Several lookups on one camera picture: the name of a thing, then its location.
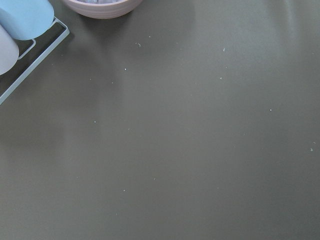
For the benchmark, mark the pink ice bucket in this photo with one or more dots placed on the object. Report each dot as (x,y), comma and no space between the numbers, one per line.
(110,10)

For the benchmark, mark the pastel cup rack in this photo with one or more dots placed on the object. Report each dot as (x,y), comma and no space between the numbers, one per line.
(31,53)

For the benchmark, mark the lilac white cup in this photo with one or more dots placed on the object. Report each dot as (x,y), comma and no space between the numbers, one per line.
(9,51)

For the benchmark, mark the light blue cup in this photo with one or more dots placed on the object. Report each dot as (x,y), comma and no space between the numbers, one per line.
(26,19)

